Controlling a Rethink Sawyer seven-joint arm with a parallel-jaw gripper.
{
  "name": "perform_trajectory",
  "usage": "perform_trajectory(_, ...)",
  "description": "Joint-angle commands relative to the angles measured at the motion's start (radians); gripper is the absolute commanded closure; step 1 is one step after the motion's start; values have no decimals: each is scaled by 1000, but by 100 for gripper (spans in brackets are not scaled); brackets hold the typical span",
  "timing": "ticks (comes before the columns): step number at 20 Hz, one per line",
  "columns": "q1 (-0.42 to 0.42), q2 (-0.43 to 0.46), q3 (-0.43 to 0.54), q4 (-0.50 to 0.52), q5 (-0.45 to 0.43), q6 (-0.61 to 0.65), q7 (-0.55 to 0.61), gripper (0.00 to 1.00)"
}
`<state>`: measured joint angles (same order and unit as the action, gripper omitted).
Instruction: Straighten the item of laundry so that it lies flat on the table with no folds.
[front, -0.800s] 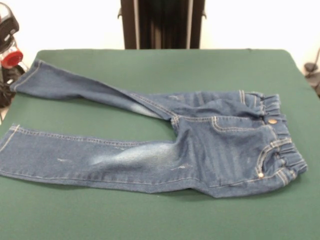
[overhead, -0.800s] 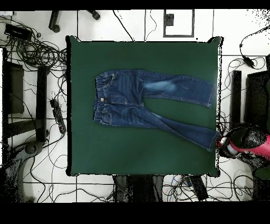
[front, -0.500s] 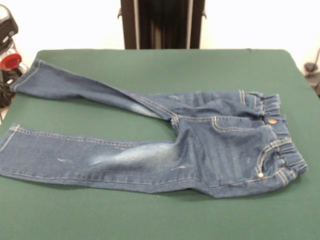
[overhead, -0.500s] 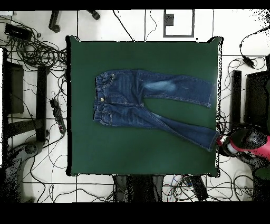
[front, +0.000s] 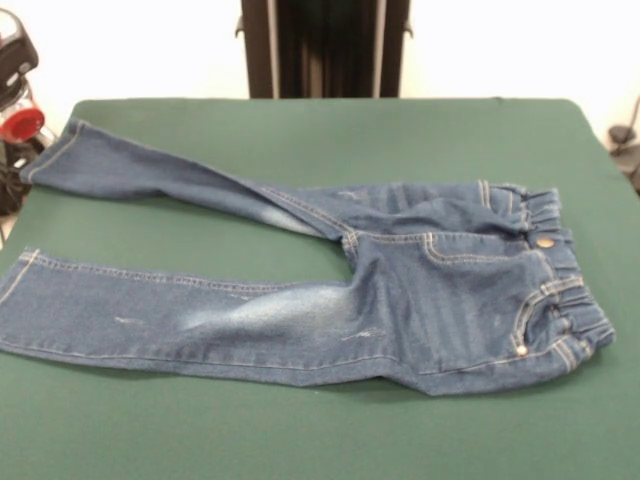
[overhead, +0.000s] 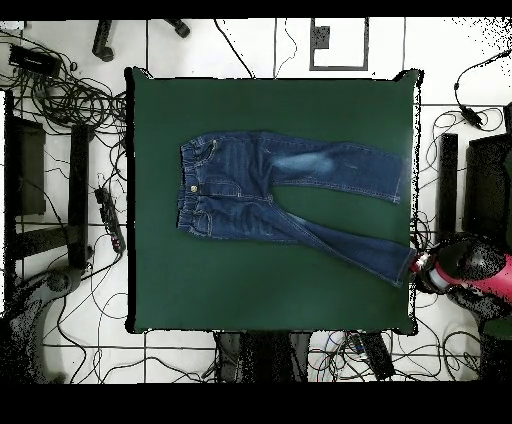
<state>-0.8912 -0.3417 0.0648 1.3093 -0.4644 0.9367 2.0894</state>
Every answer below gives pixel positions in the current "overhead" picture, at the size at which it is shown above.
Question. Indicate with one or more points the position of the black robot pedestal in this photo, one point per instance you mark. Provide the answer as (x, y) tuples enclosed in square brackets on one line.
[(264, 356)]

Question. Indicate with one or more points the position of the blue denim jeans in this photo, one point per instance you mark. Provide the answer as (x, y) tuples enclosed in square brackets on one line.
[(240, 180)]

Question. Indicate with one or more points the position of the grey square frame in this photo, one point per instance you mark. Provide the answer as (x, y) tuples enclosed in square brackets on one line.
[(339, 67)]

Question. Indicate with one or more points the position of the black stand frame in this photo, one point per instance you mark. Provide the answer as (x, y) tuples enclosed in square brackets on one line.
[(448, 180), (78, 192)]

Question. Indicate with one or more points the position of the black chair leg with caster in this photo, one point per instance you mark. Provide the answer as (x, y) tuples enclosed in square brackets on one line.
[(180, 28), (102, 44)]

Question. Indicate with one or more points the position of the black power strip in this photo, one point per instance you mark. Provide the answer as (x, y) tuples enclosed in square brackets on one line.
[(378, 356), (110, 220)]

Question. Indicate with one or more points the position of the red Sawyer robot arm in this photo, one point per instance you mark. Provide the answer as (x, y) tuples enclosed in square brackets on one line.
[(472, 264)]

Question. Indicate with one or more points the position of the dark green table cloth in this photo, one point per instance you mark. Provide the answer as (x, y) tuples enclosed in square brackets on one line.
[(240, 288)]

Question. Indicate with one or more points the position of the black power adapter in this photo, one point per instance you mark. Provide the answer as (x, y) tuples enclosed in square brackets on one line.
[(472, 116)]

